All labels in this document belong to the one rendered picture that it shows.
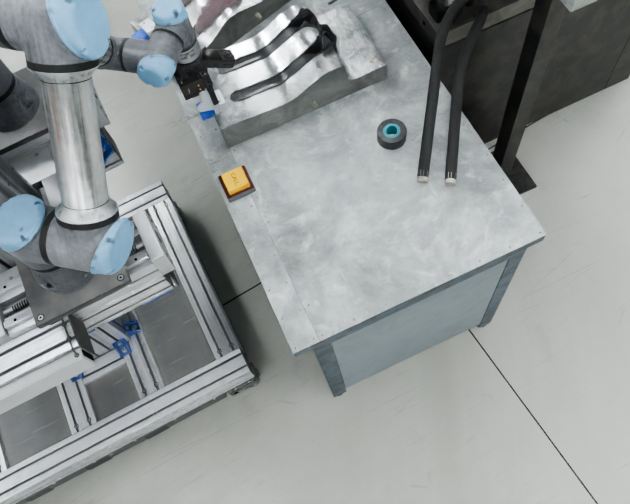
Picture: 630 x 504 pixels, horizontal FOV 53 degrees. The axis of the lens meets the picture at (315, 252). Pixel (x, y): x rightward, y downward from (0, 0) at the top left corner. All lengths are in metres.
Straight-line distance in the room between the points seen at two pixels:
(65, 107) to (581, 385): 1.90
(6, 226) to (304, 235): 0.72
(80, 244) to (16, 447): 1.27
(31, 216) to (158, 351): 1.07
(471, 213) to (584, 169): 1.15
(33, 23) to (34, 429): 1.58
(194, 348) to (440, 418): 0.89
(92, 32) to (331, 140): 0.84
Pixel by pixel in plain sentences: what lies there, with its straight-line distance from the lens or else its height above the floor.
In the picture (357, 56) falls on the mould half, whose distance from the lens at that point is 1.88.
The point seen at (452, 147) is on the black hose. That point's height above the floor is 0.84.
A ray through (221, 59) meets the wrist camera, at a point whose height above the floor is 1.06.
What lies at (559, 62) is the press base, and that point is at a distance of 2.57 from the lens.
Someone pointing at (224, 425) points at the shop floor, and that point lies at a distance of 2.38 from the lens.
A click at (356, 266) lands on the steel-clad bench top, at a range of 1.61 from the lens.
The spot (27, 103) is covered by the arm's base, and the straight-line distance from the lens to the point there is 1.78.
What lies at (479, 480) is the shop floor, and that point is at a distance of 2.31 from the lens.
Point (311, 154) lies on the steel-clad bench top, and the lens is 1.77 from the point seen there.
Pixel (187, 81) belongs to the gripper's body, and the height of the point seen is 1.05.
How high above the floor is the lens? 2.29
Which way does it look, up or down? 66 degrees down
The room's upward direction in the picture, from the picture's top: 15 degrees counter-clockwise
